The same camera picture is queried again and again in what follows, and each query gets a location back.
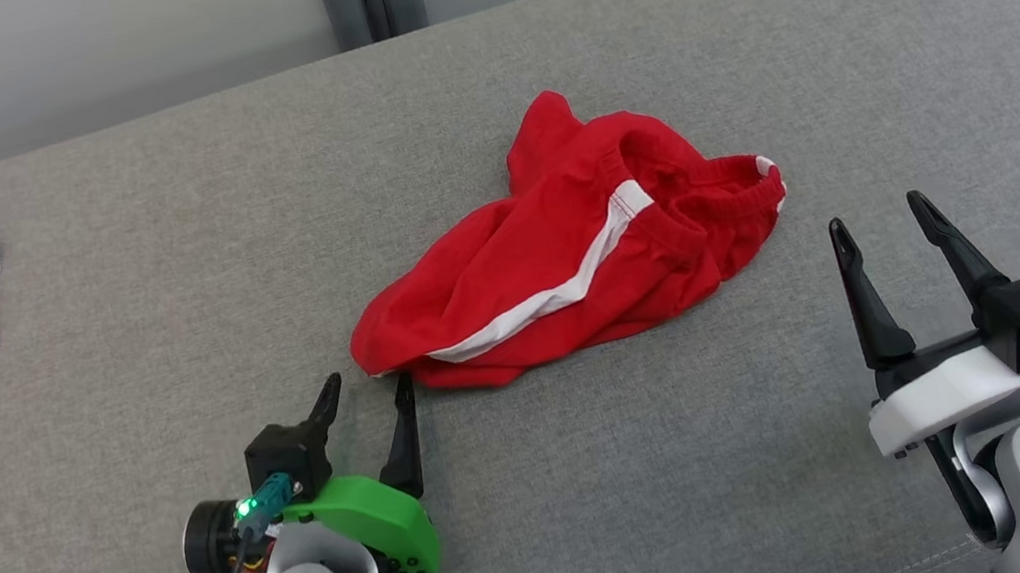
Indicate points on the red shorts with white stripe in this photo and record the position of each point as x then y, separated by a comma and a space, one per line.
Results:
518, 275

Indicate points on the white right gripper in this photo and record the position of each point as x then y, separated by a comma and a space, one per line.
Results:
951, 397

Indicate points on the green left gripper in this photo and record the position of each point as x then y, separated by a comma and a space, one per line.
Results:
384, 523

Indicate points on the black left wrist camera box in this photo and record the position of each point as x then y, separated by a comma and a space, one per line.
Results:
288, 456

